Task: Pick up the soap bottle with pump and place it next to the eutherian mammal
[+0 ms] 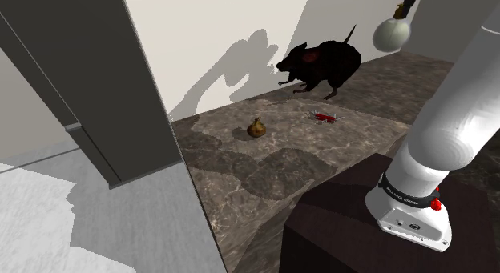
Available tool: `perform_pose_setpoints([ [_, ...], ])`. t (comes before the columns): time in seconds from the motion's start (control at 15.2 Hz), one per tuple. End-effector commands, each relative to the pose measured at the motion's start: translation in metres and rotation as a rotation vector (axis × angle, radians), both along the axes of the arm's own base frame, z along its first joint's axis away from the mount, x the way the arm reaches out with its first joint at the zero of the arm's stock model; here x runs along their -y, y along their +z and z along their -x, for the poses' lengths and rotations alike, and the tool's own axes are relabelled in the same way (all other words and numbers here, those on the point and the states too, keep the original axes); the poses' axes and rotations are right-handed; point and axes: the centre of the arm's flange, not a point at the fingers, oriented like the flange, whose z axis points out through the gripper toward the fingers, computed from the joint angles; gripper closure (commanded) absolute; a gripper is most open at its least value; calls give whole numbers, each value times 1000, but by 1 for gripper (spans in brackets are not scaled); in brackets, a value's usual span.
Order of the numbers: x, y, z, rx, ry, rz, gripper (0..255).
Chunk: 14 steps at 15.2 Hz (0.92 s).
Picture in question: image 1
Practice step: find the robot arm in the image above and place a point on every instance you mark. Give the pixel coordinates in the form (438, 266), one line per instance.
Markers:
(449, 131)

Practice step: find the brown onion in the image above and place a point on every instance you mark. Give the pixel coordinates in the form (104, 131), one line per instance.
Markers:
(256, 129)

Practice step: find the red pocket knife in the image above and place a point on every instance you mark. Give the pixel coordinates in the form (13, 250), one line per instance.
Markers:
(324, 117)

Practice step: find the black mouse figure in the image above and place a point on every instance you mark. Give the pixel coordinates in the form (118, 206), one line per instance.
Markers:
(328, 65)

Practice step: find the dark robot stand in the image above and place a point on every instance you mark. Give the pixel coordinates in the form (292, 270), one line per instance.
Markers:
(336, 225)

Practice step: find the dark grey tall cabinet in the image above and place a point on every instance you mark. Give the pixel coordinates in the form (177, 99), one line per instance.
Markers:
(97, 81)

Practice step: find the white bulb with black stem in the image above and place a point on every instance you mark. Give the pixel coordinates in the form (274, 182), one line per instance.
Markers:
(390, 35)

